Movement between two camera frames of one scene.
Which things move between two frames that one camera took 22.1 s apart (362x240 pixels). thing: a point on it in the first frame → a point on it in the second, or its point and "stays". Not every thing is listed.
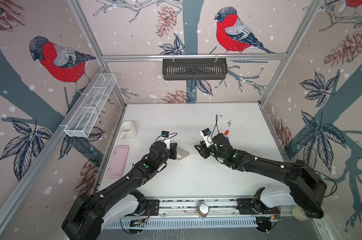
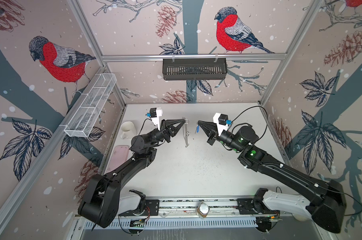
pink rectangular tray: (117, 162) stays
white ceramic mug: (129, 130) stays
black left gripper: (173, 146) → (167, 132)
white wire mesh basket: (82, 121) stays
